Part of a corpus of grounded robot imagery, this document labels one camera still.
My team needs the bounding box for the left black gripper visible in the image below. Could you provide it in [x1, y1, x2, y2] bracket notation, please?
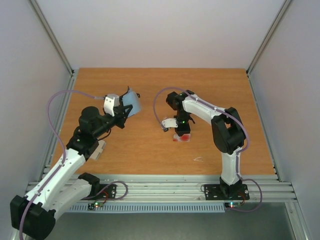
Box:
[93, 103, 133, 138]

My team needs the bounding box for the black leather card holder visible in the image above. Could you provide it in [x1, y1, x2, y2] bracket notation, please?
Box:
[120, 87, 142, 117]

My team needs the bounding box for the red white credit card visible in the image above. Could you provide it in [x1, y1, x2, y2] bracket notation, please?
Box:
[173, 134, 191, 142]

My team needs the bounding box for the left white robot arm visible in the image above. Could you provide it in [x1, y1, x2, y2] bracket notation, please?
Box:
[10, 103, 134, 240]

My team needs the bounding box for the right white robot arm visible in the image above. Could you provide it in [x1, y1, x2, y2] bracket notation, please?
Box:
[162, 90, 247, 199]

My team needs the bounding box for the grey card holder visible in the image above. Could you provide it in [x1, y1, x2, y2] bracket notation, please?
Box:
[90, 140, 106, 161]

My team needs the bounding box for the right circuit board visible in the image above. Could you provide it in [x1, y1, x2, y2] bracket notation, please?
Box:
[224, 201, 243, 209]

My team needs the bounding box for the circuit board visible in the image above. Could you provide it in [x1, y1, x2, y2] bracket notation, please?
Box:
[224, 201, 243, 209]
[87, 201, 104, 211]

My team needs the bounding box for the left circuit board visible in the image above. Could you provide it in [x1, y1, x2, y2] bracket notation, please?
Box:
[87, 201, 104, 211]

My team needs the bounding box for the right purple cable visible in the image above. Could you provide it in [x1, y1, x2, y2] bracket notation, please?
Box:
[152, 86, 263, 213]

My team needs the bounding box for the purple cable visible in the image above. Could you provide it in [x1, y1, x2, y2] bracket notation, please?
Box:
[18, 89, 106, 240]
[152, 86, 263, 213]

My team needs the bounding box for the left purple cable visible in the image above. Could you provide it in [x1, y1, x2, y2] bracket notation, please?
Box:
[18, 89, 106, 240]

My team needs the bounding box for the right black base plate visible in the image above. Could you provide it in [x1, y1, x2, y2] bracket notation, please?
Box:
[201, 184, 250, 201]

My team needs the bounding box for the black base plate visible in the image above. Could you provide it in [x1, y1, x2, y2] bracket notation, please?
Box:
[201, 184, 250, 201]
[94, 184, 117, 200]

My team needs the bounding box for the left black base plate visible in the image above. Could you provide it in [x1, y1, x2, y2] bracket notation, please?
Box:
[94, 184, 117, 200]

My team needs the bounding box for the grey slotted cable duct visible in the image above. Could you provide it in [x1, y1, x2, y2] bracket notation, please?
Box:
[67, 202, 225, 214]

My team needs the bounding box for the left aluminium corner post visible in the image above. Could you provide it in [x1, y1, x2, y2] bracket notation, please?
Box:
[28, 0, 75, 76]

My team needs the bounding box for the aluminium corner post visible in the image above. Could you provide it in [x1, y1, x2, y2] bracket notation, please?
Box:
[28, 0, 75, 76]
[246, 0, 294, 78]

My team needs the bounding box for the right aluminium corner post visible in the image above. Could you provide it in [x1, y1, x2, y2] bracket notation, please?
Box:
[246, 0, 294, 78]

